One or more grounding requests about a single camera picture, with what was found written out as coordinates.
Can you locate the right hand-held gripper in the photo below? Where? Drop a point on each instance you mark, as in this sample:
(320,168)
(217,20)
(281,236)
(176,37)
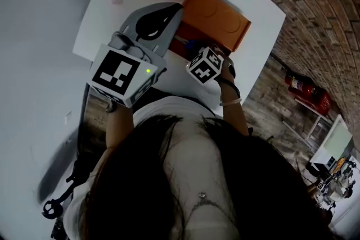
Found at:
(205,64)

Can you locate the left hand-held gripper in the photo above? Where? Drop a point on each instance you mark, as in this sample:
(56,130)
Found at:
(118,73)

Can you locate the orange wooden box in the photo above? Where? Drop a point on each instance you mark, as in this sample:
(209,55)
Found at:
(216,19)

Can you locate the person's left forearm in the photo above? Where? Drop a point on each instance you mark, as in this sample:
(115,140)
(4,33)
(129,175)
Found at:
(119,126)

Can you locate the person's right forearm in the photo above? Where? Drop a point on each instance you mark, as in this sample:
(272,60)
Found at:
(233,118)

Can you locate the black skirt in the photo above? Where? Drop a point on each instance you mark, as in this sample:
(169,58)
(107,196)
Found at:
(182,94)

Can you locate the red fire extinguisher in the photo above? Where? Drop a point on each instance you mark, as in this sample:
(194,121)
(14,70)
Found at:
(301,84)
(323,101)

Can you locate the white shirt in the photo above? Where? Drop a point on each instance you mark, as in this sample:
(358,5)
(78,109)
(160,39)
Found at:
(197,163)

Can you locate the white wall socket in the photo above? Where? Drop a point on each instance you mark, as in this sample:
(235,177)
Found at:
(68,117)

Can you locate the white metal-frame desk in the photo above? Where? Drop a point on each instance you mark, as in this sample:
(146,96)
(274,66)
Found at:
(337,137)

